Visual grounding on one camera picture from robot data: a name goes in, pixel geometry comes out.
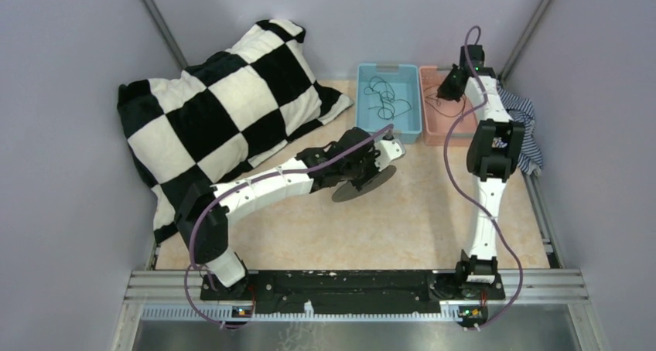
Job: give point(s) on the black white checkered blanket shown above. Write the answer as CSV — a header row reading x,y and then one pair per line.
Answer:
x,y
224,117

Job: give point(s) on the corner metal profile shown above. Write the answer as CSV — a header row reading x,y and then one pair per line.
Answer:
x,y
524,38
165,33

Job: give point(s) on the blue plastic basket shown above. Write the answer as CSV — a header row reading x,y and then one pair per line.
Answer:
x,y
389,94

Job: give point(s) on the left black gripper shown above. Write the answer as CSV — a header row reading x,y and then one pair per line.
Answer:
x,y
370,155

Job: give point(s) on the black cable spool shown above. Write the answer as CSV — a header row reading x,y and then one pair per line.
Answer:
x,y
359,187

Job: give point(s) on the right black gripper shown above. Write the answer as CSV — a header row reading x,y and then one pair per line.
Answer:
x,y
443,90

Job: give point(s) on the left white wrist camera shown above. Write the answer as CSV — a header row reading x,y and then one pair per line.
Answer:
x,y
389,151

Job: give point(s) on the left corner metal profile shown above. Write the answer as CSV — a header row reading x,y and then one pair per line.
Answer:
x,y
165,33

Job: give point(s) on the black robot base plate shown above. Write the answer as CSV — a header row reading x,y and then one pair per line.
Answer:
x,y
369,292

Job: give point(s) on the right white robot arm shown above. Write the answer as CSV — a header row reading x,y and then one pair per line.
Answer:
x,y
492,158

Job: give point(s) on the aluminium front frame rail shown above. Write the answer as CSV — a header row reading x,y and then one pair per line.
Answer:
x,y
544,309

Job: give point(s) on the right corner metal profile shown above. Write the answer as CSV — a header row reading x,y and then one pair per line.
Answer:
x,y
524,38

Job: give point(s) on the blue striped cloth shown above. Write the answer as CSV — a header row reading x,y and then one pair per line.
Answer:
x,y
521,109

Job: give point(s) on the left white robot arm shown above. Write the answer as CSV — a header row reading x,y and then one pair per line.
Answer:
x,y
208,211

